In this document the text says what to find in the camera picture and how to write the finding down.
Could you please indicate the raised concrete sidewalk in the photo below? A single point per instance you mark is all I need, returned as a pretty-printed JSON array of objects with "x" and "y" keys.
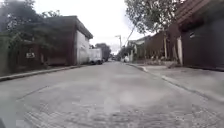
[{"x": 190, "y": 80}]

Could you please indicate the overgrown dark fence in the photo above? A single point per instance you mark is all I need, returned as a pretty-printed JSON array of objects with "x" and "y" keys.
[{"x": 20, "y": 50}]

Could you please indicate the grey concrete road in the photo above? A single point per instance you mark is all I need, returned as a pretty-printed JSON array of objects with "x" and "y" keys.
[{"x": 106, "y": 96}]

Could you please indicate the utility pole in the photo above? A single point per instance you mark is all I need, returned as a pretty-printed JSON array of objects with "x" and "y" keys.
[{"x": 119, "y": 41}]

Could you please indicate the brown fence with posts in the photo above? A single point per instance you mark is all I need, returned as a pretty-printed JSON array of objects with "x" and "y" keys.
[{"x": 151, "y": 48}]

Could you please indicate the large overhanging tree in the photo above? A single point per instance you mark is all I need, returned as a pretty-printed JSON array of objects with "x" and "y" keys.
[{"x": 150, "y": 13}]

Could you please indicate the dark building with white wall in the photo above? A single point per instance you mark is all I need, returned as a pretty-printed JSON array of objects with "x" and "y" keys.
[{"x": 71, "y": 41}]

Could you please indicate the distant dark tree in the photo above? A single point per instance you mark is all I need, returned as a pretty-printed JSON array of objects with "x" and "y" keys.
[{"x": 104, "y": 50}]

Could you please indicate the concrete kerb strip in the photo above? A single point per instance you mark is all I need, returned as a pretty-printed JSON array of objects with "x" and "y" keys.
[{"x": 36, "y": 72}]

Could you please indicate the white parked vehicle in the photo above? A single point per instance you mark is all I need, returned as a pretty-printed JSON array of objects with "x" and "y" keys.
[{"x": 95, "y": 56}]

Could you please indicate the dark brown gated building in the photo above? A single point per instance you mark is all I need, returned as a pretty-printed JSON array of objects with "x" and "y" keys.
[{"x": 201, "y": 36}]

